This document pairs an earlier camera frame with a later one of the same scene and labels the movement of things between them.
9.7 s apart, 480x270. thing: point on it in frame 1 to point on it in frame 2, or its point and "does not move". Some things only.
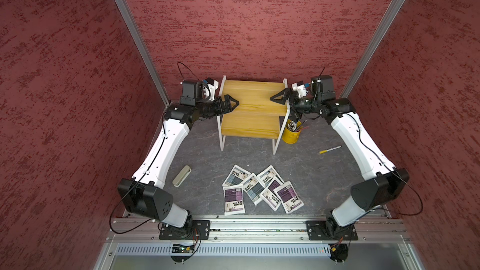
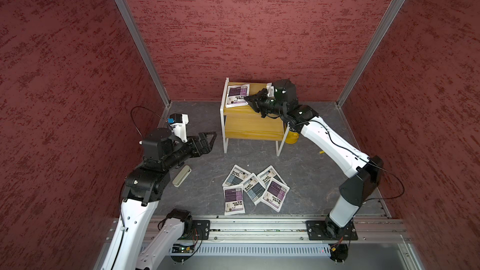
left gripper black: [220, 109] to [198, 151]
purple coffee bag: [234, 200] does not move
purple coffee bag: [268, 195] does not move
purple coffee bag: [288, 197] to [235, 94]
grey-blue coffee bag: [254, 187] does not move
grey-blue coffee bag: [237, 176] does not move
